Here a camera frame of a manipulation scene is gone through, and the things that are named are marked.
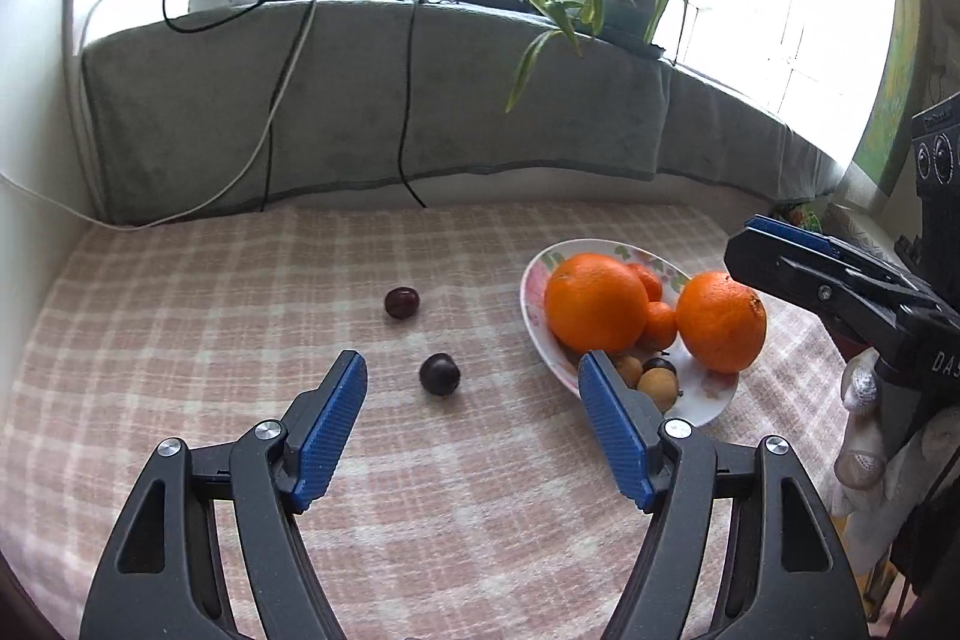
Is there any white floral plate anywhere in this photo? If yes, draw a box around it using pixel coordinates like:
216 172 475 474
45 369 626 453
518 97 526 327
520 239 743 429

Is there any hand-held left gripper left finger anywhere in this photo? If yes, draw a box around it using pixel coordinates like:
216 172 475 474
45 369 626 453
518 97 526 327
79 349 370 640

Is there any pink plaid blanket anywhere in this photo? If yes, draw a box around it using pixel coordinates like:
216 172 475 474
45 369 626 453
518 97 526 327
0 201 886 640

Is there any large orange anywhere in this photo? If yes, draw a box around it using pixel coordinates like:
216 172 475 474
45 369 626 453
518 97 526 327
544 252 650 354

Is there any person's right hand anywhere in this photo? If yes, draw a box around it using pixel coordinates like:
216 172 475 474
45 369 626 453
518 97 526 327
831 347 960 536

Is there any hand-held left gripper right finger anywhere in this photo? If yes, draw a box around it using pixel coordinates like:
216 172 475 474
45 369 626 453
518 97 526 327
577 350 871 640

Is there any green yellow wall picture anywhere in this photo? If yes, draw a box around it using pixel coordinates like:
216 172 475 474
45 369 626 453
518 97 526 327
851 0 925 199

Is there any big tangerine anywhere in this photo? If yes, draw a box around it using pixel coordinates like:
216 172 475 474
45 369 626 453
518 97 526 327
675 271 768 375

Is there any black cable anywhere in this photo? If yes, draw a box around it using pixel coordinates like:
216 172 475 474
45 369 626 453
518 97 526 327
396 0 430 211
163 0 320 212

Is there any small tangerine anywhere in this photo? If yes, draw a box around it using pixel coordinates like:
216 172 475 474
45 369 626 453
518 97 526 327
641 301 680 350

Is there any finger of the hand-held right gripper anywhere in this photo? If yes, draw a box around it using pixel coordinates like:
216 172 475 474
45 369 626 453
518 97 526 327
742 216 920 295
724 227 947 356

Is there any grey plush cloth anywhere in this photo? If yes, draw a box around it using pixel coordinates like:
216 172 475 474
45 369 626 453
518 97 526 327
81 0 845 229

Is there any white cable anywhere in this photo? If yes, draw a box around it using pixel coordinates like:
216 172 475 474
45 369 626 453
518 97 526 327
64 0 158 221
0 0 316 230

